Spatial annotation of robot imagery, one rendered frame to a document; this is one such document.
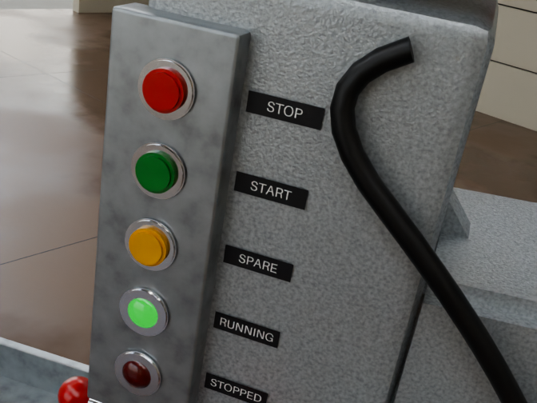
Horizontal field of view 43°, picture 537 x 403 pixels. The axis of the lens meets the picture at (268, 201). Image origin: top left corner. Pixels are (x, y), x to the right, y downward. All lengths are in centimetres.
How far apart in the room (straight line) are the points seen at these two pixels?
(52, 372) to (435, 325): 49
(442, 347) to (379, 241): 8
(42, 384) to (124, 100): 47
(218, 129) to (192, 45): 5
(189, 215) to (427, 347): 17
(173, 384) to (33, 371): 35
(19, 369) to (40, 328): 186
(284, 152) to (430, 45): 10
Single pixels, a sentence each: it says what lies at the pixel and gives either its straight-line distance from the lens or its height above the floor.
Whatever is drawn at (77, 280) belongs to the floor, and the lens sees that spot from 298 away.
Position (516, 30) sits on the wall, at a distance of 679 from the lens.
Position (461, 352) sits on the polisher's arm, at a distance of 45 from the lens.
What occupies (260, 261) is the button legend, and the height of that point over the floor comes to 135.
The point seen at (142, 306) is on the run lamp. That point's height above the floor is 131.
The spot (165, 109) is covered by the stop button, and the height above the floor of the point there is 144.
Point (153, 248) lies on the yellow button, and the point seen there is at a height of 135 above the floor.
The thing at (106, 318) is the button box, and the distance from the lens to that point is 49.
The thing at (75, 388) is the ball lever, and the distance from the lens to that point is 62.
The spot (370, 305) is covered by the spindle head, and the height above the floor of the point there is 135.
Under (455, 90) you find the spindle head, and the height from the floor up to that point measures 149.
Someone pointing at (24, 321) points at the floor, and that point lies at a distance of 274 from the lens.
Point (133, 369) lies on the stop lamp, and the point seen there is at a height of 126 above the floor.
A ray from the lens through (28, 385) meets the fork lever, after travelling 85.
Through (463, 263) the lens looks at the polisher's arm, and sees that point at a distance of 47.
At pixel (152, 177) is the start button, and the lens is 42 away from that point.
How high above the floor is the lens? 156
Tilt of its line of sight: 24 degrees down
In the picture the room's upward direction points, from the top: 10 degrees clockwise
